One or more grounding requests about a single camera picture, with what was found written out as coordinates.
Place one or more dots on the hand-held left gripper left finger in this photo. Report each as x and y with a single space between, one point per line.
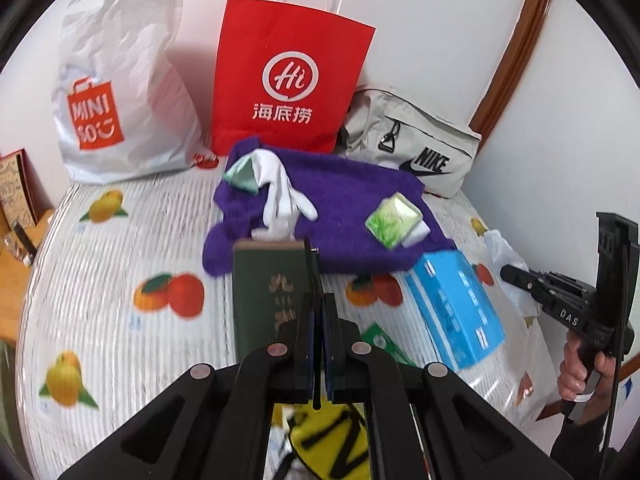
307 360

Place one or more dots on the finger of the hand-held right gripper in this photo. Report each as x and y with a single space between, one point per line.
520 277

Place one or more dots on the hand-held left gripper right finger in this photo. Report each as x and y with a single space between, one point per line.
331 360

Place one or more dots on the clear plastic bag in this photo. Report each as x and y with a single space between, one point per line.
500 252

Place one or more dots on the dark green tin box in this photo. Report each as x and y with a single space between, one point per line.
260 300

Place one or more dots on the blue box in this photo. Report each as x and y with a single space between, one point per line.
450 310

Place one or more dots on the white glove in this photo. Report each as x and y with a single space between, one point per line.
280 190

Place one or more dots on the pale green tissue packet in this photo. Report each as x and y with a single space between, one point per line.
242 175

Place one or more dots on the person's right forearm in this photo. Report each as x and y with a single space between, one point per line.
585 445

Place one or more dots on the person's right hand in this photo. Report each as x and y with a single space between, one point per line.
572 370

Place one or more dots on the flat green packet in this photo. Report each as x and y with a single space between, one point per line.
382 340

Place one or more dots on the yellow bag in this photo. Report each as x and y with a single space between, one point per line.
325 440

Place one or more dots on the purple towel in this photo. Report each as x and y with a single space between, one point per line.
340 190

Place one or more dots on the grey waist bag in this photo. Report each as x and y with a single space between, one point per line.
370 125

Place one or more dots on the fruit printed tablecloth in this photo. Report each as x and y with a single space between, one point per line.
125 240

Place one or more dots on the red paper shopping bag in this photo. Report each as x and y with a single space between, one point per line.
290 60

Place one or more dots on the brown patterned box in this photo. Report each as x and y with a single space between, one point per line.
15 185

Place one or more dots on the white plastic shopping bag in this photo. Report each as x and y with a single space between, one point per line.
125 60

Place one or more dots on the brown wooden door frame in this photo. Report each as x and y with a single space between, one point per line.
520 40

